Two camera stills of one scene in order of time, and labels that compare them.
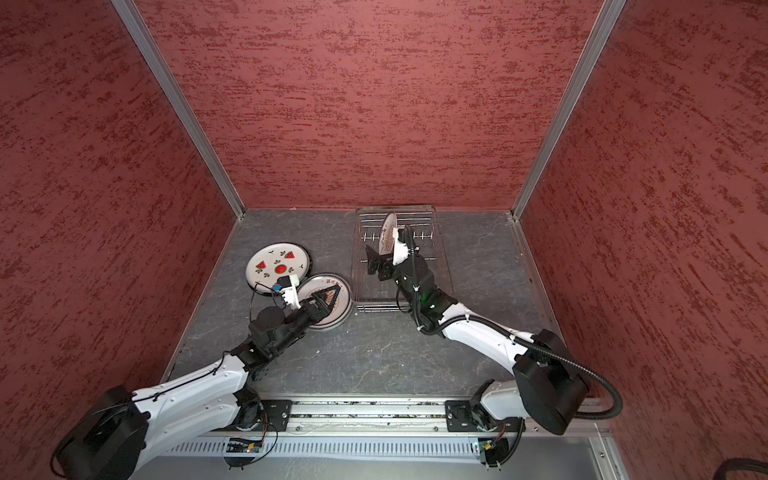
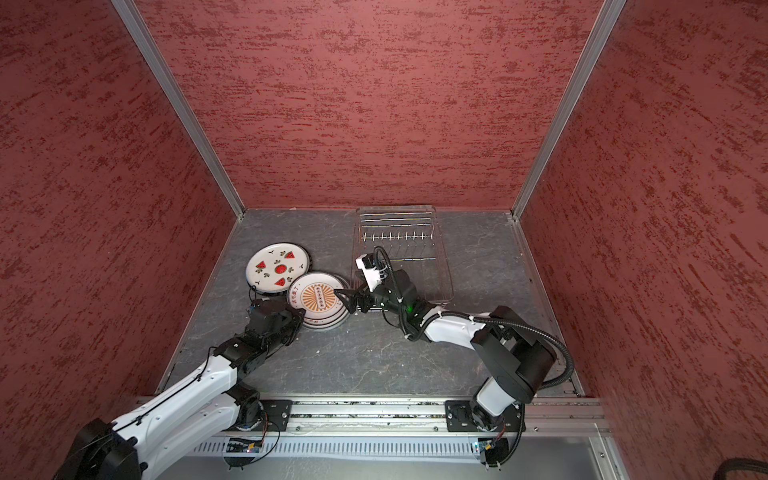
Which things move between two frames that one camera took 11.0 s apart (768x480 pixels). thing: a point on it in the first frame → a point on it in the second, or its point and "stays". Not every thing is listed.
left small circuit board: (243, 447) stays
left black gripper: (324, 309) → (297, 316)
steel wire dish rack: (374, 295) stays
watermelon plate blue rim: (274, 260) stays
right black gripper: (374, 259) → (354, 297)
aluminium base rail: (400, 414) stays
